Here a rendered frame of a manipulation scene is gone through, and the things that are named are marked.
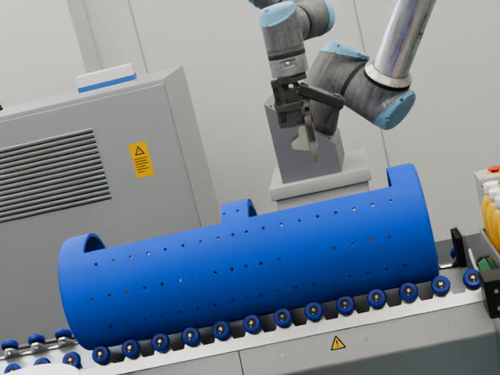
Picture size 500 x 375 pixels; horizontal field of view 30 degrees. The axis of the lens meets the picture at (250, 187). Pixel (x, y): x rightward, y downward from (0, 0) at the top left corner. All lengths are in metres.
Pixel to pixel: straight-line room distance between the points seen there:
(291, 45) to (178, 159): 1.69
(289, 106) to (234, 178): 2.91
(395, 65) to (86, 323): 1.21
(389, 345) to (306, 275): 0.26
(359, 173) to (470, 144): 2.23
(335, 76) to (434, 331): 1.01
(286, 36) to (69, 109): 1.83
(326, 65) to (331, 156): 0.28
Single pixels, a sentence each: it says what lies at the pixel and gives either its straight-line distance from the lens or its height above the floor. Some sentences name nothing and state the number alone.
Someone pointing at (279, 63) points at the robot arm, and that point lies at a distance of 2.19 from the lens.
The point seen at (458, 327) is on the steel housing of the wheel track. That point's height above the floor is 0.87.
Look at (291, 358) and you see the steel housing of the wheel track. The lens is 2.23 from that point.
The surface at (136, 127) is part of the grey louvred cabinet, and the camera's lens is 3.82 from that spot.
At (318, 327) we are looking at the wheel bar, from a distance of 2.22.
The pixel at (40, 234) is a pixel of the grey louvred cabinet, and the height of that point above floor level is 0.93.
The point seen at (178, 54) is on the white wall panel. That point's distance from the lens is 5.04.
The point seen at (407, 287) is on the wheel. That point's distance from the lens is 2.21.
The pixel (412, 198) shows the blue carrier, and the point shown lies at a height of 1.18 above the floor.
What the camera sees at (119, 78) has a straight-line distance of 3.97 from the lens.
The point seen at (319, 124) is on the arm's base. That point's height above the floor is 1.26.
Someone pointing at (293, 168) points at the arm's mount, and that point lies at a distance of 2.95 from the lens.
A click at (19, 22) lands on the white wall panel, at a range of 4.91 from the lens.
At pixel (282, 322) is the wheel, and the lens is 2.21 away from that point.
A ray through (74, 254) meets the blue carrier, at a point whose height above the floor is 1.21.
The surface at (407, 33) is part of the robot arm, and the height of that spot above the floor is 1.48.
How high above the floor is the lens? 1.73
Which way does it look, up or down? 12 degrees down
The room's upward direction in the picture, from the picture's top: 14 degrees counter-clockwise
